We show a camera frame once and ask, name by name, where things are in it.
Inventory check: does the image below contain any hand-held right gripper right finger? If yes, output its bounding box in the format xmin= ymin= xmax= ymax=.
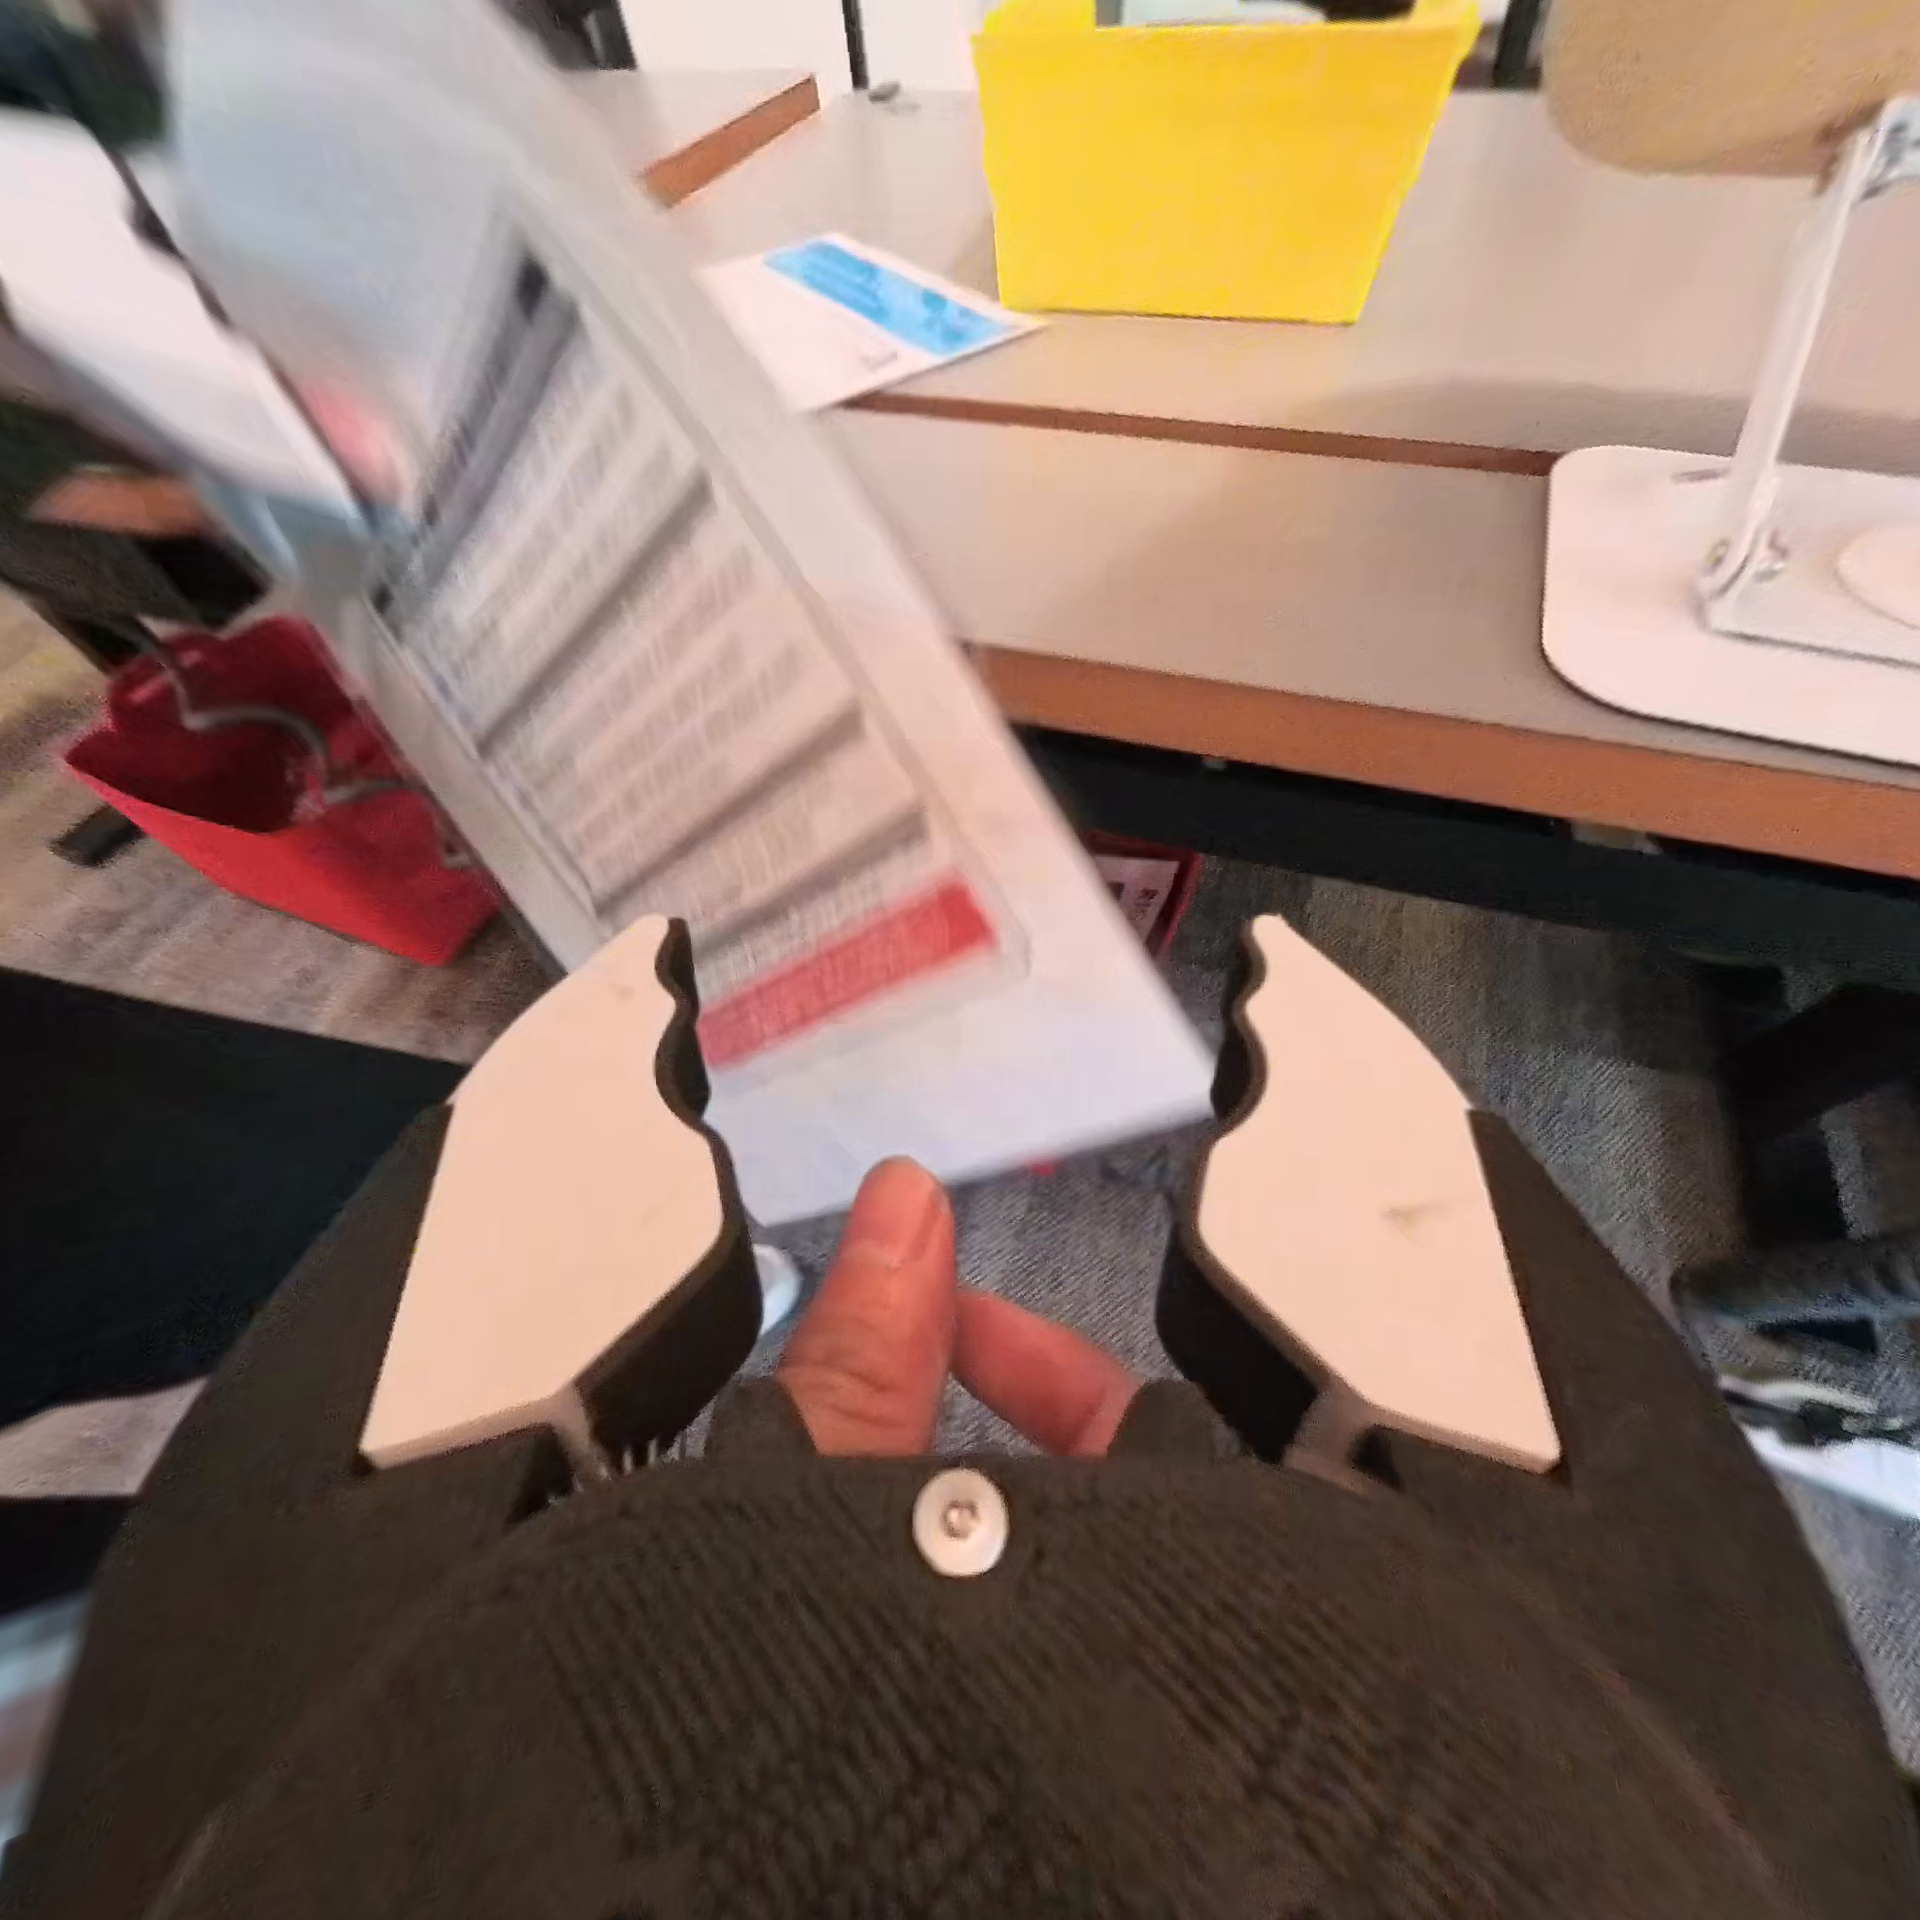
xmin=1160 ymin=912 xmax=1566 ymax=1476

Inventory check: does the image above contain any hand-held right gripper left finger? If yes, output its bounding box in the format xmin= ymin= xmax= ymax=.
xmin=356 ymin=915 xmax=761 ymax=1486

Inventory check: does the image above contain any laminated instruction sheet red banner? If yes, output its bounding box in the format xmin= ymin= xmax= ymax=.
xmin=167 ymin=0 xmax=1217 ymax=1223

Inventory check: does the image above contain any laminated sheet blue banner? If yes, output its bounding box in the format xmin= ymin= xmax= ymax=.
xmin=698 ymin=232 xmax=1048 ymax=414

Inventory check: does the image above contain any yellow storage box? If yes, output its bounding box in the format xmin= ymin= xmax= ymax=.
xmin=971 ymin=0 xmax=1484 ymax=324

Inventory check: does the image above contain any white desk stand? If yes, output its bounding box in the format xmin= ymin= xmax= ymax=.
xmin=1543 ymin=126 xmax=1920 ymax=770

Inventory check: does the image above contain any person's right hand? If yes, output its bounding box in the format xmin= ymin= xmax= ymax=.
xmin=781 ymin=1155 xmax=1141 ymax=1457

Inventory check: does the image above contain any person's dark trouser leg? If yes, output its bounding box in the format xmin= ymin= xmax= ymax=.
xmin=0 ymin=967 xmax=468 ymax=1426

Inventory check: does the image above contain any red box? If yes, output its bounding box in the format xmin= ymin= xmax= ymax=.
xmin=1086 ymin=848 xmax=1202 ymax=954

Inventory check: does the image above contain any red bucket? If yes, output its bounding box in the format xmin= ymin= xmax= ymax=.
xmin=63 ymin=614 xmax=504 ymax=968

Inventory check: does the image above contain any dark sneaker white sole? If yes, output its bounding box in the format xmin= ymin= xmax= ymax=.
xmin=1672 ymin=1237 xmax=1920 ymax=1518

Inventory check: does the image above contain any black office chair base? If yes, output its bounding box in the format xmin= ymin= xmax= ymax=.
xmin=1710 ymin=959 xmax=1920 ymax=1247

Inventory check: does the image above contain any beige rounded object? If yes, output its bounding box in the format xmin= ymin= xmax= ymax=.
xmin=1543 ymin=0 xmax=1920 ymax=175

